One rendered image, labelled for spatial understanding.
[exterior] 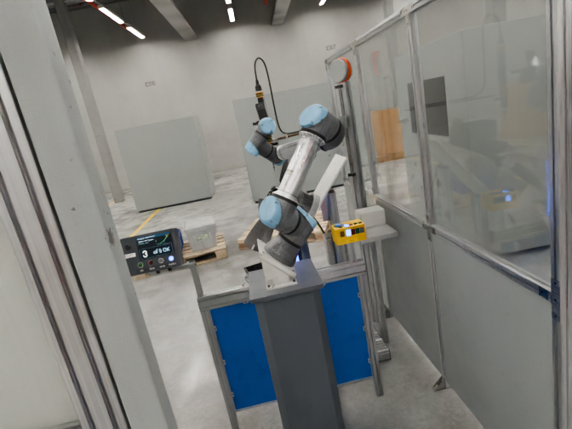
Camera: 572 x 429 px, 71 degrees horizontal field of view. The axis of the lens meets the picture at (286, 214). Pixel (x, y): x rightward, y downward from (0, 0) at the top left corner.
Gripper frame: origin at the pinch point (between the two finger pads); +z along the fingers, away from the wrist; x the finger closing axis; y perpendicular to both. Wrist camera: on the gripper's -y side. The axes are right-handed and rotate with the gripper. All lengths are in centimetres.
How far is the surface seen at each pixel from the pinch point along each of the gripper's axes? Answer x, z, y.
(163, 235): -61, -32, 42
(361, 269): 33, -30, 86
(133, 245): -76, -32, 44
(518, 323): 70, -103, 90
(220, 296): -43, -29, 82
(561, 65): 72, -124, 1
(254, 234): -19, 12, 65
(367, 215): 55, 18, 73
